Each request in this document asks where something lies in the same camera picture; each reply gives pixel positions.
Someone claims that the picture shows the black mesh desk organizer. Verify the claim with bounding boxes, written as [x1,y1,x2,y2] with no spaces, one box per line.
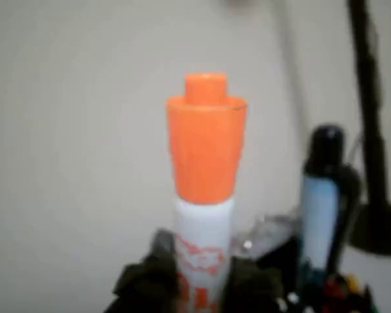
[257,236,302,313]

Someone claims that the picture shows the white marker orange cap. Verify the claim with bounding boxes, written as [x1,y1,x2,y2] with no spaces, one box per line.
[164,71,248,313]

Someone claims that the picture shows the blue marker black cap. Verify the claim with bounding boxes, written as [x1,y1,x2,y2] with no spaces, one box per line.
[296,123,362,313]

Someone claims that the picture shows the small red tipped item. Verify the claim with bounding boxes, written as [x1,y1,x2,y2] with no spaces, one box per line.
[321,273,381,313]

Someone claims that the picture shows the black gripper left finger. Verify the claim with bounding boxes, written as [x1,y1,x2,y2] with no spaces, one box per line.
[112,228,181,313]

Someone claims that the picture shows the clear printed plastic package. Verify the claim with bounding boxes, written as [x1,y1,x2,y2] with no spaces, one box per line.
[231,208,302,260]

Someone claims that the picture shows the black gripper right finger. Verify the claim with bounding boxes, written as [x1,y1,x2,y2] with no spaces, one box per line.
[226,256,283,313]

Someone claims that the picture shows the black stand pole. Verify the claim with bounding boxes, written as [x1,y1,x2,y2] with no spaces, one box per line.
[347,0,391,256]

